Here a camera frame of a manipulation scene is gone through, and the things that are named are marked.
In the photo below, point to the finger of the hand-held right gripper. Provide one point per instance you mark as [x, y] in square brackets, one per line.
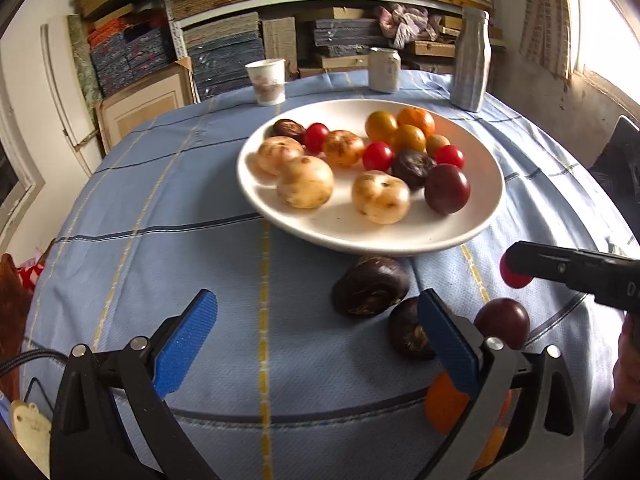
[560, 265]

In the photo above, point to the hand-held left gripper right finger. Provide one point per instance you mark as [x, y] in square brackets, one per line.
[447, 345]

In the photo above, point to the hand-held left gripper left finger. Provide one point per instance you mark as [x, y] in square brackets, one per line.
[185, 345]

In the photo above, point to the wrinkled dark passion fruit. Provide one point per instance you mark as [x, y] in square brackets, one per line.
[371, 285]
[411, 330]
[287, 130]
[413, 169]

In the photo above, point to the smooth purple passion fruit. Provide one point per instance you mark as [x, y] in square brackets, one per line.
[447, 189]
[501, 322]

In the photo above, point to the orange mandarin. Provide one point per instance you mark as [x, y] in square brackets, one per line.
[442, 405]
[416, 121]

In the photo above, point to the white plate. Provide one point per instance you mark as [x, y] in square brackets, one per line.
[350, 230]

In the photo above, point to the small tan longan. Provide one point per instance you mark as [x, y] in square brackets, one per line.
[438, 144]

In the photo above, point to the yellow-orange mandarin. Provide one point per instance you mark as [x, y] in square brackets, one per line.
[381, 126]
[409, 139]

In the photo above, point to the person's right hand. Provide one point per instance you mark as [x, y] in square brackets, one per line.
[627, 360]

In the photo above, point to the blue striped tablecloth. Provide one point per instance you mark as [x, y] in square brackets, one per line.
[175, 235]

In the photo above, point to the red patterned cloth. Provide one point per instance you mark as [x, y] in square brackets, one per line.
[30, 275]

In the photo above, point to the white framed window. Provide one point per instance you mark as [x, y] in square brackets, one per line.
[12, 170]

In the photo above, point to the woven bamboo blind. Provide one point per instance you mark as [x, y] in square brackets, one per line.
[545, 15]

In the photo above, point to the bright window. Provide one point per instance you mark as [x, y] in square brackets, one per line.
[612, 20]

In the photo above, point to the white drink can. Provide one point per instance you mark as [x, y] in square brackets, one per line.
[384, 70]

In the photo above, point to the white paper cup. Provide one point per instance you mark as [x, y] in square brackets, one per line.
[267, 82]

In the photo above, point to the pink crumpled cloth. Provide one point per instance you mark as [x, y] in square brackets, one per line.
[405, 22]

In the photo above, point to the stack of blue patterned boxes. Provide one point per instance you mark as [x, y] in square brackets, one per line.
[345, 35]
[130, 55]
[225, 60]

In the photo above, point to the green marbled plank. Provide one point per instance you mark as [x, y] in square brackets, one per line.
[82, 60]

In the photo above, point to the ribbed cardboard box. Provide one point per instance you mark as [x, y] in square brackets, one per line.
[279, 42]

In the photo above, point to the white metal shelf rack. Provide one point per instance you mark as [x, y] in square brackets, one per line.
[170, 5]

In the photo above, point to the wooden picture frame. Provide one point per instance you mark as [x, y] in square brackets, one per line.
[145, 105]

